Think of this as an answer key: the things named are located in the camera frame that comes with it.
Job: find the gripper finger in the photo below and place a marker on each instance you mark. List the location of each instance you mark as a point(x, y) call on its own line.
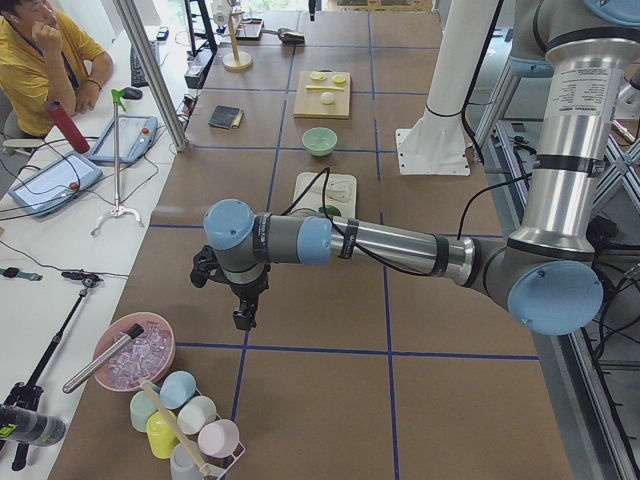
point(252, 317)
point(241, 321)

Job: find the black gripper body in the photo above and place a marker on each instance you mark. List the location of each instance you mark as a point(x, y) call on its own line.
point(248, 289)

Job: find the pink bowl with ice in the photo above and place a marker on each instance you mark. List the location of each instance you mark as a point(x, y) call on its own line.
point(149, 356)

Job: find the green ceramic bowl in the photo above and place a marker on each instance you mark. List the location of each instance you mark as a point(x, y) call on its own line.
point(319, 141)

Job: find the blue cup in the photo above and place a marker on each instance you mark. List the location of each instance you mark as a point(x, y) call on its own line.
point(177, 389)

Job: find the white cup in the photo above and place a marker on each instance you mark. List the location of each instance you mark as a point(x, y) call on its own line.
point(196, 413)

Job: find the metal cylinder tool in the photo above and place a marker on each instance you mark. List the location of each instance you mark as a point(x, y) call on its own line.
point(90, 369)

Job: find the pink cup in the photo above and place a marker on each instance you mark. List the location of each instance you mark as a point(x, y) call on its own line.
point(219, 439)

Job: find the wooden stick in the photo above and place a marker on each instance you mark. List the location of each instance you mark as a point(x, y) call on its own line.
point(205, 469)

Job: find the green cup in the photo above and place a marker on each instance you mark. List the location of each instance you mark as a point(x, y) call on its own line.
point(141, 408)

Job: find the yellow cup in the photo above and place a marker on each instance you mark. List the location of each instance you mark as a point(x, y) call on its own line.
point(161, 438)

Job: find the green avocado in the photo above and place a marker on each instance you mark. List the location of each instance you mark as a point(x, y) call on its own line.
point(329, 210)

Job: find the grey cup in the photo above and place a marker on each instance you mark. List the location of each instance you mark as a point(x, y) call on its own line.
point(182, 465)

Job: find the far teach pendant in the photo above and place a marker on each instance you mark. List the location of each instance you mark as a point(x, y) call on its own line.
point(136, 134)

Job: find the teach pendant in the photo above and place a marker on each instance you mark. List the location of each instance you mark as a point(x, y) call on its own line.
point(55, 185)
point(136, 134)

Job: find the black tripod stick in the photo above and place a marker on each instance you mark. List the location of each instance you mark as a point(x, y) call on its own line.
point(21, 423)

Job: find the smart watch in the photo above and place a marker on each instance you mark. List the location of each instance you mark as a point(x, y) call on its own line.
point(14, 272)

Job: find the wooden cutting board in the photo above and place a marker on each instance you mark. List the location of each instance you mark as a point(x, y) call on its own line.
point(308, 104)

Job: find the near teach pendant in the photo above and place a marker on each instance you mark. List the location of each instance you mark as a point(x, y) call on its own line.
point(55, 185)

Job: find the yellow plastic knife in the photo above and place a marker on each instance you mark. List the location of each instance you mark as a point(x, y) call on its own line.
point(312, 87)

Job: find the metal grabber stick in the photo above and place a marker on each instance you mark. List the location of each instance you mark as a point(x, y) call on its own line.
point(118, 210)

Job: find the wooden cup tree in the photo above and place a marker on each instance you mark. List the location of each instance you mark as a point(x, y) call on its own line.
point(223, 14)

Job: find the black keyboard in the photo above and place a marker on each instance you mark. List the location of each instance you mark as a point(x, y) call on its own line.
point(137, 73)

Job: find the red bottle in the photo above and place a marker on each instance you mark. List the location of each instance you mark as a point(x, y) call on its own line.
point(67, 127)

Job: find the metal scoop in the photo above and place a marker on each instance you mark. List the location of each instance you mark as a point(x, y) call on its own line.
point(286, 36)

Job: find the person in yellow shirt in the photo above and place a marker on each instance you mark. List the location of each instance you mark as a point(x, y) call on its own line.
point(47, 57)

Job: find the white pedestal column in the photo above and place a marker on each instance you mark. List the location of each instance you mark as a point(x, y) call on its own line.
point(436, 145)

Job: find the aluminium frame post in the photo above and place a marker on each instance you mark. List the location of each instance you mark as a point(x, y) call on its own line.
point(135, 30)

